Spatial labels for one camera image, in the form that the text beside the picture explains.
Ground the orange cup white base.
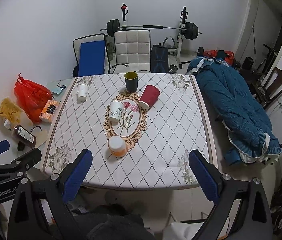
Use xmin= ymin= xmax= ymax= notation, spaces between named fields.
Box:
xmin=108 ymin=135 xmax=127 ymax=158

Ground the dark green cup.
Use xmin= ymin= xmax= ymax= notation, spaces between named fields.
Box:
xmin=125 ymin=72 xmax=138 ymax=93

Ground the black blue backpack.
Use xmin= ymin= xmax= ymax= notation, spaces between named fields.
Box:
xmin=150 ymin=45 xmax=168 ymax=73

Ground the red ribbed paper cup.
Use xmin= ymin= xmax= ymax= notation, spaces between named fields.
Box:
xmin=139 ymin=85 xmax=160 ymax=110

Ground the red plastic bag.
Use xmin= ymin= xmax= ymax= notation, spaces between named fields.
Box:
xmin=14 ymin=74 xmax=52 ymax=124

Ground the orange tissue pack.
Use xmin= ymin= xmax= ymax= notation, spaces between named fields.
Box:
xmin=39 ymin=100 xmax=59 ymax=123

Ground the floral checked tablecloth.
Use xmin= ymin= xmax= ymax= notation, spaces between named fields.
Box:
xmin=40 ymin=73 xmax=217 ymax=190

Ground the white quilted chair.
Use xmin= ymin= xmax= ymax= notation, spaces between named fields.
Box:
xmin=112 ymin=29 xmax=151 ymax=74

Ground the white paper cup bamboo print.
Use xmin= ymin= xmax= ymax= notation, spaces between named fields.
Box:
xmin=108 ymin=101 xmax=124 ymax=123

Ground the chair with blue cushion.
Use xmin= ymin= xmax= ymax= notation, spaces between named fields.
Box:
xmin=73 ymin=34 xmax=110 ymax=77

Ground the beige paper napkin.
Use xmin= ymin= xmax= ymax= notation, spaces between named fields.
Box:
xmin=34 ymin=129 xmax=48 ymax=148

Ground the brown sauce bottle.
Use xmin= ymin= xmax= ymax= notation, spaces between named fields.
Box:
xmin=4 ymin=119 xmax=36 ymax=148

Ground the blue quilted blanket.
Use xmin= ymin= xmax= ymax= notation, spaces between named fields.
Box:
xmin=187 ymin=56 xmax=281 ymax=165

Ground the small white paper cup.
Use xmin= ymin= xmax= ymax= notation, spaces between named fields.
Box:
xmin=78 ymin=83 xmax=89 ymax=102

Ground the teal phone on table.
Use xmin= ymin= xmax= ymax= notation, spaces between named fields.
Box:
xmin=51 ymin=80 xmax=67 ymax=95

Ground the dark wooden chair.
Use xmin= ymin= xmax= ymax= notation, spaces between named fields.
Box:
xmin=253 ymin=67 xmax=282 ymax=110

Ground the barbell on rack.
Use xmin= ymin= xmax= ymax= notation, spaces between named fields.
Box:
xmin=100 ymin=3 xmax=202 ymax=68

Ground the yellow snack bag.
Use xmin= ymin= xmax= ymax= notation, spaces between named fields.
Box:
xmin=0 ymin=98 xmax=24 ymax=124

